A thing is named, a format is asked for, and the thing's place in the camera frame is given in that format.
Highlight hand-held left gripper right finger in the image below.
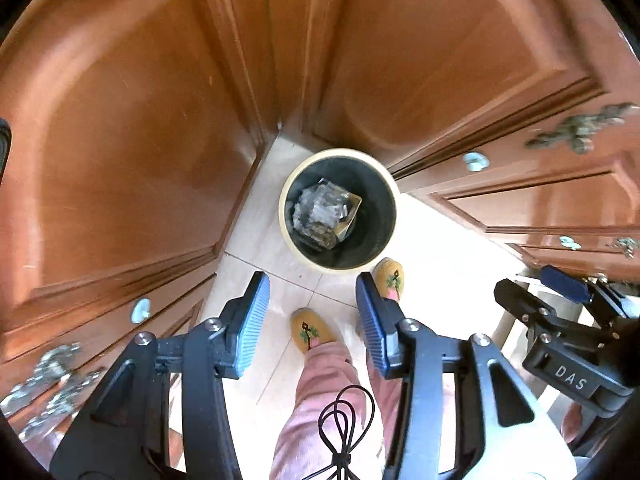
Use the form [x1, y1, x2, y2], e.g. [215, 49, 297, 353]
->
[355, 272, 576, 480]

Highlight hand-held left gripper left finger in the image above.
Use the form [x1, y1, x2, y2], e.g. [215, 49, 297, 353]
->
[50, 271, 271, 480]

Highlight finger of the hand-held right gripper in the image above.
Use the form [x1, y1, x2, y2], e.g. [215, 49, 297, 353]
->
[542, 265, 640, 328]
[494, 280, 556, 346]

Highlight round beige trash bin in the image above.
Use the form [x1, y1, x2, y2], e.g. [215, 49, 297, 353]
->
[278, 148, 401, 276]

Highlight clear plastic bag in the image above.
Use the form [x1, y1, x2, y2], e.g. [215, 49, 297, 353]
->
[291, 178, 362, 252]

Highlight yellow embroidered slipper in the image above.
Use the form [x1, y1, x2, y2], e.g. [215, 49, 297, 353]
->
[372, 257, 406, 303]
[291, 308, 344, 356]

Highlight person's pink trousers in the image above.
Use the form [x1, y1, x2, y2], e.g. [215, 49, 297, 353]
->
[270, 300, 456, 480]

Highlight ornate metal cabinet handle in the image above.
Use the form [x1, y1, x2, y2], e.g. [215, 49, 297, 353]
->
[525, 102, 633, 156]
[20, 367, 106, 441]
[606, 237, 640, 259]
[0, 342, 83, 418]

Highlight black cable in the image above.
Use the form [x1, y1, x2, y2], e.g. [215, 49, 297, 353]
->
[300, 385, 377, 480]

